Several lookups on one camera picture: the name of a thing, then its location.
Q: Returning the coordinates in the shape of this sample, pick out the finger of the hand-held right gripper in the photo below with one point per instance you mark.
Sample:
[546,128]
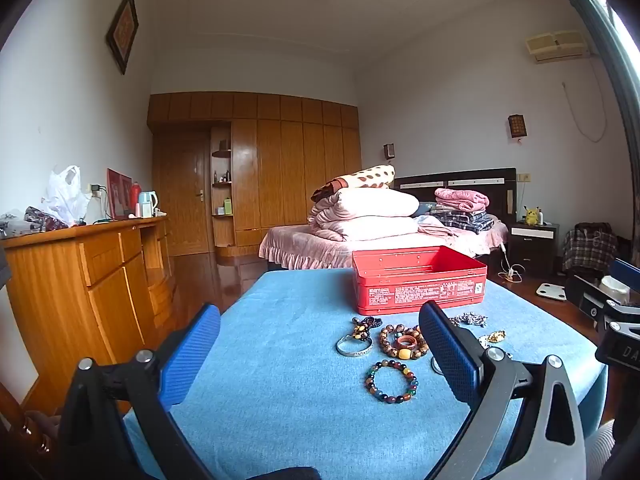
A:
[627,270]
[617,345]

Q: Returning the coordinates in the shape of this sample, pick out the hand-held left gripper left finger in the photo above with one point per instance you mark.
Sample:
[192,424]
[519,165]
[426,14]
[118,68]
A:
[190,355]

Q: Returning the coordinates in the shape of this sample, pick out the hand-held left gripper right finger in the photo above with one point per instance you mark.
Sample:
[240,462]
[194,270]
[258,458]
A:
[450,355]

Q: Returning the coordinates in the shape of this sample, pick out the gold brooch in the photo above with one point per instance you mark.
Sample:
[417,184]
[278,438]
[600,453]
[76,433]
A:
[492,336]

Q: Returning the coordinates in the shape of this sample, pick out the red tin box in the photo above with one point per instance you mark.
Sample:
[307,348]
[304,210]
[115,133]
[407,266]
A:
[415,295]

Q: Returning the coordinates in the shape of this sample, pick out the silver bangle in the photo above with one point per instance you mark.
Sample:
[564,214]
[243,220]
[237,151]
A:
[352,354]

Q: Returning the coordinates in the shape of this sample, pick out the white lined bin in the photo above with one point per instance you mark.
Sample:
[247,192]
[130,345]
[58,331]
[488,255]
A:
[612,285]

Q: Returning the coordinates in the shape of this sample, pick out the plaid bag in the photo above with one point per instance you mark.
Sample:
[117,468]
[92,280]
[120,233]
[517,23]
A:
[590,247]

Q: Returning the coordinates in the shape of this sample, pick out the white bathroom scale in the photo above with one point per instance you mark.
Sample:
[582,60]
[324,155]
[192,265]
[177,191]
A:
[550,291]

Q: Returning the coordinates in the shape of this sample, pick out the dark nightstand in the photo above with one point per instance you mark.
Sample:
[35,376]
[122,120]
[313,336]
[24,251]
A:
[532,250]

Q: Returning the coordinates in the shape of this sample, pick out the blue table cloth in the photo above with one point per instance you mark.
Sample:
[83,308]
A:
[290,360]

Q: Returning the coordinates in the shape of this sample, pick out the yellow plush toy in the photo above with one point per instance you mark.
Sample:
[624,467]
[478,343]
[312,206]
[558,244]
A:
[532,216]

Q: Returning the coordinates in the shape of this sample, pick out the wooden dresser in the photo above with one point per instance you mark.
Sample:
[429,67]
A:
[100,285]

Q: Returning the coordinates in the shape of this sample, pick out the plaid folded clothes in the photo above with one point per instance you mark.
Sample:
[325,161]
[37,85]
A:
[465,221]

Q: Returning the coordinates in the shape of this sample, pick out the grey blue pillow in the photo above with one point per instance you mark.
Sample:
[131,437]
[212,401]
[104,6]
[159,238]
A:
[425,208]

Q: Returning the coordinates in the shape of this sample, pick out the pale pink folded quilt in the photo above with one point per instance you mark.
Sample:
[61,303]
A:
[365,230]
[370,205]

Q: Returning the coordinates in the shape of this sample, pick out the green box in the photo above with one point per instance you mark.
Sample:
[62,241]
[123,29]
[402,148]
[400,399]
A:
[228,206]

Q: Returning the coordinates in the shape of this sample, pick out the bed with pink bedspread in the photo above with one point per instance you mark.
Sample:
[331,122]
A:
[300,245]

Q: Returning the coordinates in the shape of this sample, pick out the light blue kettle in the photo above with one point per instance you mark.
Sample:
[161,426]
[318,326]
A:
[147,205]

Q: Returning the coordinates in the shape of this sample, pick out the wooden door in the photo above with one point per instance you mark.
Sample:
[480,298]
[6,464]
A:
[180,190]

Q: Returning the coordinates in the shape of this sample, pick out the red bottle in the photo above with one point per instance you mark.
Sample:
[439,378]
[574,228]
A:
[135,197]

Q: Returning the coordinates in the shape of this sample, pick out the dark headboard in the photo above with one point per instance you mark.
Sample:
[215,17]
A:
[450,180]

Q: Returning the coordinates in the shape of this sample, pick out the spotted folded blanket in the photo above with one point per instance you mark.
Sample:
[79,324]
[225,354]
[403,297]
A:
[370,175]

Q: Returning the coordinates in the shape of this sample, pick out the dark floral pouch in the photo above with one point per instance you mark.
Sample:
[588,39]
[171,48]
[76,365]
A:
[45,217]

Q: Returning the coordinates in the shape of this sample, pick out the wooden wardrobe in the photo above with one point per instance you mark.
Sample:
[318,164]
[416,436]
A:
[290,180]

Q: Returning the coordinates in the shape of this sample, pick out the white plastic bag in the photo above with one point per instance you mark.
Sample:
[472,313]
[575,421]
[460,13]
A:
[65,195]

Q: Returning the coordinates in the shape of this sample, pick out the beige air conditioner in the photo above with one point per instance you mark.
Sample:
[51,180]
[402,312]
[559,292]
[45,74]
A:
[555,46]

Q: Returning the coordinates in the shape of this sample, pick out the white wall socket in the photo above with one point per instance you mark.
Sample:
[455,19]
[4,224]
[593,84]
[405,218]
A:
[524,177]

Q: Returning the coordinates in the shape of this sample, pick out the red photo frame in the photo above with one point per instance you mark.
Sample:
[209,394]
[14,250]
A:
[117,195]

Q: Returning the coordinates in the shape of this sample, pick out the brown lattice wall lamp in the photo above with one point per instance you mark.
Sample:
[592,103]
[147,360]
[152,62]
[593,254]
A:
[517,126]

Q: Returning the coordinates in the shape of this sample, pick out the wall socket with charger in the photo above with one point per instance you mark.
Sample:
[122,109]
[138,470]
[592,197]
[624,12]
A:
[95,190]

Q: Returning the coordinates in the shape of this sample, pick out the dark wall lamp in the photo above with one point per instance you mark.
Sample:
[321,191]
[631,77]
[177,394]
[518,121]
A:
[389,151]

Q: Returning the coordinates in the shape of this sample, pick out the framed wall picture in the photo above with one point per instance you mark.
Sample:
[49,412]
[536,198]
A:
[122,30]

